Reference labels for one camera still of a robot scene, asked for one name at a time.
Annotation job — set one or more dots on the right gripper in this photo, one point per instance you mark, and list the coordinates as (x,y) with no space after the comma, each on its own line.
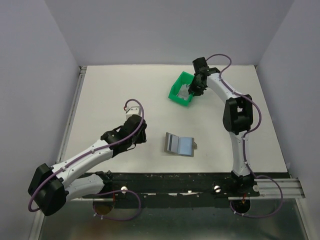
(197,92)

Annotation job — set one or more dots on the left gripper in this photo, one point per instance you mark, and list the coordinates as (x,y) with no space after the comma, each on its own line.
(142,138)

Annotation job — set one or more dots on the green plastic bin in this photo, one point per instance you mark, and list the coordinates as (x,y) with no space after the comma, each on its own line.
(184,78)

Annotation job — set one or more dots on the silver magnetic stripe card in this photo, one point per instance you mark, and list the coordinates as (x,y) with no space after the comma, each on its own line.
(173,143)

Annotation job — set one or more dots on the grey card holder wallet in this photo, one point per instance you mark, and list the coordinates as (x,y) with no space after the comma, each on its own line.
(186,146)

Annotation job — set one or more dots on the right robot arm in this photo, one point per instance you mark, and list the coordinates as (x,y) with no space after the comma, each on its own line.
(237,118)

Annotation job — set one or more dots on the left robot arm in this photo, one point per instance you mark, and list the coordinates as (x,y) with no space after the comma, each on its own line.
(52,186)

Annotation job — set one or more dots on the cards in green bin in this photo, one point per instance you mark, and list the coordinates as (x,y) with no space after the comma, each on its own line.
(183,92)

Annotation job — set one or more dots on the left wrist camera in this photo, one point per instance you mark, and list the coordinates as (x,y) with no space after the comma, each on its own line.
(133,110)

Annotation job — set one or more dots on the aluminium left side rail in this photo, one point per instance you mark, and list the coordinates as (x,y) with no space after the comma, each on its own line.
(71,115)

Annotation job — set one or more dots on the aluminium rail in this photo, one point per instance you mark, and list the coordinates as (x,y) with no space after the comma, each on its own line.
(263,188)
(71,115)

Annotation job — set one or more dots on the aluminium front rail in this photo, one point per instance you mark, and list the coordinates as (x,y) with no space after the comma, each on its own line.
(263,188)

